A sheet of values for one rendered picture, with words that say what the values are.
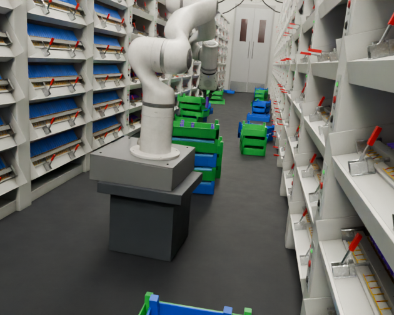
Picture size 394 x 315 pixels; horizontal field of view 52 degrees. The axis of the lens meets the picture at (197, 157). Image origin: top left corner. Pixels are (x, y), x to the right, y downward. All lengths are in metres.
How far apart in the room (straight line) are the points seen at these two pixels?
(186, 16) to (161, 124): 0.44
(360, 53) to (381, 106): 0.12
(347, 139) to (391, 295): 0.34
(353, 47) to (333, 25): 0.71
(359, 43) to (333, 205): 0.35
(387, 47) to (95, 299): 1.05
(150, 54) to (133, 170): 0.41
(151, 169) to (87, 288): 0.44
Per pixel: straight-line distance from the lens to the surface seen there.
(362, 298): 0.77
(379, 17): 0.92
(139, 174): 1.44
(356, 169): 0.76
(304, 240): 1.45
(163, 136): 1.48
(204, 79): 2.23
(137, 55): 1.46
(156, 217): 1.49
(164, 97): 1.45
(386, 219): 0.57
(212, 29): 2.04
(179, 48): 1.43
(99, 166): 1.50
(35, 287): 1.43
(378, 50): 0.74
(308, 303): 1.05
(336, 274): 0.83
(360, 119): 0.92
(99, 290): 1.38
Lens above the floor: 0.73
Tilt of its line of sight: 14 degrees down
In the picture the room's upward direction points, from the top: 4 degrees clockwise
